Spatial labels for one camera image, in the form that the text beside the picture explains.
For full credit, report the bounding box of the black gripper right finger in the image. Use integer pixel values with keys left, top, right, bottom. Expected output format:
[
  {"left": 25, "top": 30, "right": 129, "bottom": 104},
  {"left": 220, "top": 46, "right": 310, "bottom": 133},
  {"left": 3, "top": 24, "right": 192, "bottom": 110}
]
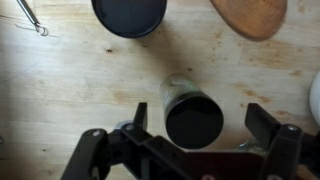
[{"left": 245, "top": 103, "right": 280, "bottom": 150}]

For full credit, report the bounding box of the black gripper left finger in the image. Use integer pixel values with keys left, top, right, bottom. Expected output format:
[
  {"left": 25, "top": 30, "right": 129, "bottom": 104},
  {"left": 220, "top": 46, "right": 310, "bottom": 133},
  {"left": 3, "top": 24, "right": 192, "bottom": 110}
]
[{"left": 133, "top": 102, "right": 147, "bottom": 130}]

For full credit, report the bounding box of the green herb spice bottle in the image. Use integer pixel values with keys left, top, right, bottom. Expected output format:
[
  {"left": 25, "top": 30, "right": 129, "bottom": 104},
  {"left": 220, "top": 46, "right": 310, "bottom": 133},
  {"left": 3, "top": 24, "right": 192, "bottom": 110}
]
[{"left": 159, "top": 74, "right": 224, "bottom": 149}]

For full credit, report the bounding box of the black lid spice bottle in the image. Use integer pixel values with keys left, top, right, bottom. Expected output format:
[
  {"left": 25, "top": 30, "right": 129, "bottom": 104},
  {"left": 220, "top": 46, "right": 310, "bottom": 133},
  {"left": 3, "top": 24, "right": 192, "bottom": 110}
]
[{"left": 91, "top": 0, "right": 167, "bottom": 38}]

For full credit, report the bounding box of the white ceramic bowl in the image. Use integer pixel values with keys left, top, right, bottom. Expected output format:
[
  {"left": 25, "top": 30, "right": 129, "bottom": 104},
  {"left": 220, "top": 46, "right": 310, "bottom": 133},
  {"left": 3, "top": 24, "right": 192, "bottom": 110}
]
[{"left": 309, "top": 71, "right": 320, "bottom": 126}]

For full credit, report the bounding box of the wooden spoon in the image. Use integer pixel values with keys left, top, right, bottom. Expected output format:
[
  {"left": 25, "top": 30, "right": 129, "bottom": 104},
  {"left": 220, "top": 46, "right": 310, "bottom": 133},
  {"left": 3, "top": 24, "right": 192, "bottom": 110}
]
[{"left": 210, "top": 0, "right": 288, "bottom": 40}]

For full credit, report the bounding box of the metal whisk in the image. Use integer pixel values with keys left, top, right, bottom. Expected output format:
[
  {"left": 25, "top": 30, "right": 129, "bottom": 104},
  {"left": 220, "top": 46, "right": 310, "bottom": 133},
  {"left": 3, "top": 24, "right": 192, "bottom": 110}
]
[{"left": 16, "top": 0, "right": 48, "bottom": 36}]

